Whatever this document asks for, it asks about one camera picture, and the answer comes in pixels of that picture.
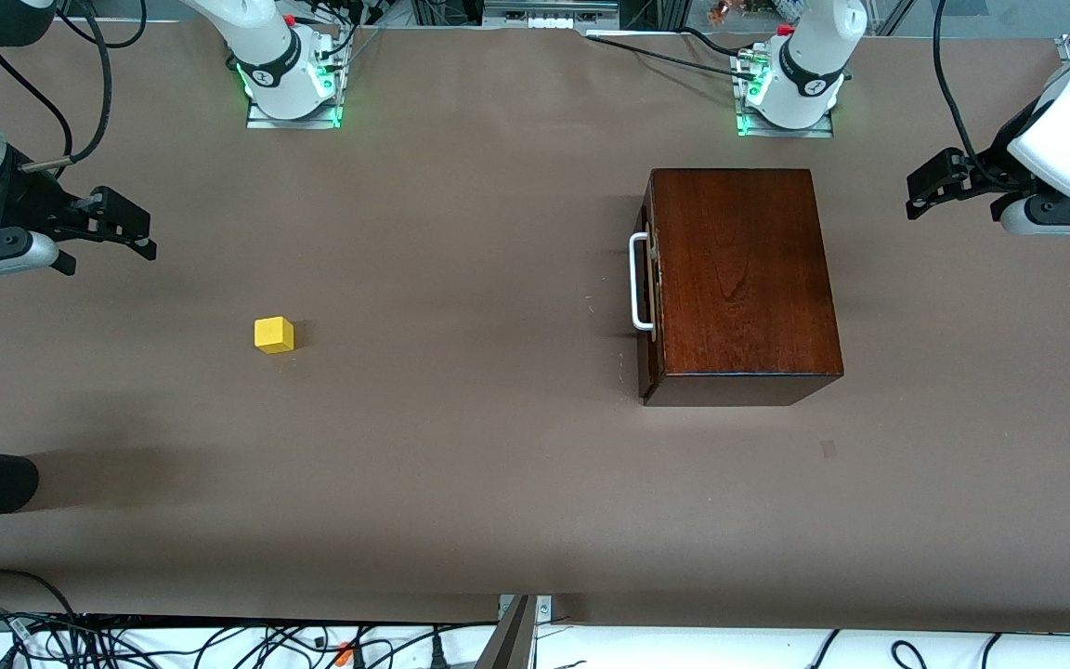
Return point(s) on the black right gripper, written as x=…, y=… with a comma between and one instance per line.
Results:
x=17, y=206

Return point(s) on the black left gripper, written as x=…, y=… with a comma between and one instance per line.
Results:
x=997, y=171

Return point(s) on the yellow wooden block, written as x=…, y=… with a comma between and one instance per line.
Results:
x=273, y=336

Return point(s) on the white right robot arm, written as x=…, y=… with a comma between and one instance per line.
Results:
x=266, y=56

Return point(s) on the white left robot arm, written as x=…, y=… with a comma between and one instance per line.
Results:
x=814, y=56

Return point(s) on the dark brown wooden cabinet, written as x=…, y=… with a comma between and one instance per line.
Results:
x=739, y=279

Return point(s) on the white power strip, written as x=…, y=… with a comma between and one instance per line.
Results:
x=549, y=20

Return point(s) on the white lower shelf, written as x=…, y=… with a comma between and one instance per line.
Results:
x=684, y=650

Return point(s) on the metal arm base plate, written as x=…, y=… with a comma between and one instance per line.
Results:
x=781, y=133
x=261, y=121

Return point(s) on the grey metal bracket post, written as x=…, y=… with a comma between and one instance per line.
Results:
x=516, y=641

